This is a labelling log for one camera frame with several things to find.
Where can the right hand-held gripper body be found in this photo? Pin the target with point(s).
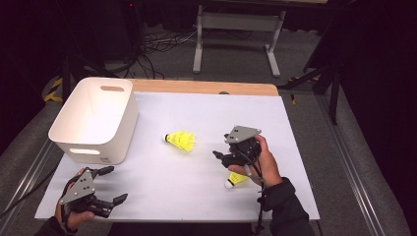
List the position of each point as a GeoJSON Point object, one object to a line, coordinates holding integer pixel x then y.
{"type": "Point", "coordinates": [242, 134]}

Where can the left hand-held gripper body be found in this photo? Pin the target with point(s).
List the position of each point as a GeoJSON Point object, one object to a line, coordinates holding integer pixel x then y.
{"type": "Point", "coordinates": [80, 190]}

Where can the white plastic bin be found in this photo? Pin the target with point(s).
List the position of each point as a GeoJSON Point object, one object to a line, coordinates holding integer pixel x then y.
{"type": "Point", "coordinates": [95, 111]}

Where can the person's left hand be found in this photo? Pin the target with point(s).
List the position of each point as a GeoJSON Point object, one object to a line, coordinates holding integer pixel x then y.
{"type": "Point", "coordinates": [75, 218]}

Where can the person's right hand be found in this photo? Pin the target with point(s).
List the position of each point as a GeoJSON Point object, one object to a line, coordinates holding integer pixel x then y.
{"type": "Point", "coordinates": [268, 167]}

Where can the white table sheet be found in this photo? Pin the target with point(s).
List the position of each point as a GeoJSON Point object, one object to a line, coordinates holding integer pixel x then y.
{"type": "Point", "coordinates": [213, 111]}

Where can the yellow black hazard tape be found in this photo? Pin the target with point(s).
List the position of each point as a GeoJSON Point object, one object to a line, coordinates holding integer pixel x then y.
{"type": "Point", "coordinates": [293, 98]}
{"type": "Point", "coordinates": [54, 90]}

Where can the black stand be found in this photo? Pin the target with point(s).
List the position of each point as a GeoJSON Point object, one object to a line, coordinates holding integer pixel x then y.
{"type": "Point", "coordinates": [67, 75]}
{"type": "Point", "coordinates": [334, 95]}

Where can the aluminium floor rail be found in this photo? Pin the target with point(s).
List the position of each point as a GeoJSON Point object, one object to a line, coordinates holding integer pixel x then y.
{"type": "Point", "coordinates": [26, 178]}
{"type": "Point", "coordinates": [347, 157]}

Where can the grey metal table frame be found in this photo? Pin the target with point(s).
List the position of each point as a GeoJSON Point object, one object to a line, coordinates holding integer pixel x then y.
{"type": "Point", "coordinates": [241, 21]}

